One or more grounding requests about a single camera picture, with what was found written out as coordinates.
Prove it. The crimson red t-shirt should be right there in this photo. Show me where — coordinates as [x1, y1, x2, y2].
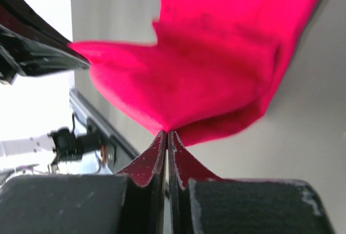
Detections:
[70, 0, 319, 145]

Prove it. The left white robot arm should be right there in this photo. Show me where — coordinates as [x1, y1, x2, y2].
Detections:
[1, 0, 101, 169]

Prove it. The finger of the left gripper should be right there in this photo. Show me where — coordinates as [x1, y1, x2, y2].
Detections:
[1, 0, 90, 84]

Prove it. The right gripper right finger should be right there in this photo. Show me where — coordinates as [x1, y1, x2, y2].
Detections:
[168, 131, 334, 233]

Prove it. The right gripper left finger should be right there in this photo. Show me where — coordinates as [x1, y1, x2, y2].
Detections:
[1, 131, 166, 233]

